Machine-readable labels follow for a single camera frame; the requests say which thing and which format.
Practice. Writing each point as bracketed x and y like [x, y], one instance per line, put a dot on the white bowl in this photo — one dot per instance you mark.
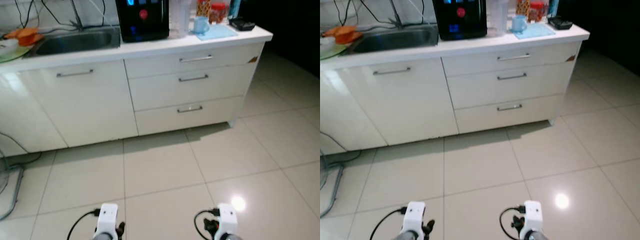
[7, 46]
[325, 44]

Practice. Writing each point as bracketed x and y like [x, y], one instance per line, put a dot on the light green plate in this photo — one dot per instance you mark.
[332, 51]
[15, 54]

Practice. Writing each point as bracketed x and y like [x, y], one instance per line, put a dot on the small black tray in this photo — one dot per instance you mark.
[242, 24]
[560, 23]

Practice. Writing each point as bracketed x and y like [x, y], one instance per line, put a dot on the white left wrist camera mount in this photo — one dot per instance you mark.
[108, 215]
[415, 215]

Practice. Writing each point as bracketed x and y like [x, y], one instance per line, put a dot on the black water dispenser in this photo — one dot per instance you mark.
[142, 25]
[460, 25]

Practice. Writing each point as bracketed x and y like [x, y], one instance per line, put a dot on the orange patterned package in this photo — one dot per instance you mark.
[203, 7]
[523, 7]

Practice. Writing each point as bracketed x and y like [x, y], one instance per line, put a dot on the stainless steel sink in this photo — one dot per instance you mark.
[395, 39]
[75, 42]

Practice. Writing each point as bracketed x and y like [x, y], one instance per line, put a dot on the orange bowl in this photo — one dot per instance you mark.
[27, 34]
[345, 31]

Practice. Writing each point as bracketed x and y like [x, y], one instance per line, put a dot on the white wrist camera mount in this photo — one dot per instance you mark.
[532, 214]
[415, 215]
[108, 215]
[228, 216]

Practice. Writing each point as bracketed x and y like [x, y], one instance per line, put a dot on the clear plastic pitcher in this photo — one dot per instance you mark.
[498, 20]
[180, 20]

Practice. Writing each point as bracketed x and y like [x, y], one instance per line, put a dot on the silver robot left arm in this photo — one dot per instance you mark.
[407, 236]
[103, 237]

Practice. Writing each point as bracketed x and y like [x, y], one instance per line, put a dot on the light blue cup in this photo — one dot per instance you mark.
[519, 24]
[201, 25]

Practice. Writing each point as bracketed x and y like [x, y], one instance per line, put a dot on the light blue mat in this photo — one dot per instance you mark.
[222, 33]
[540, 31]

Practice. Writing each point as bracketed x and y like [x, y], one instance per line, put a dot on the white kitchen cabinet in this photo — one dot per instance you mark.
[90, 110]
[410, 107]

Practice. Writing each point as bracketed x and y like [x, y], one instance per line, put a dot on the jar with red lid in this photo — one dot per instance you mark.
[537, 12]
[218, 12]

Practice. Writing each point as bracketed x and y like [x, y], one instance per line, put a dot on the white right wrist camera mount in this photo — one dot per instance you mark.
[228, 216]
[532, 214]

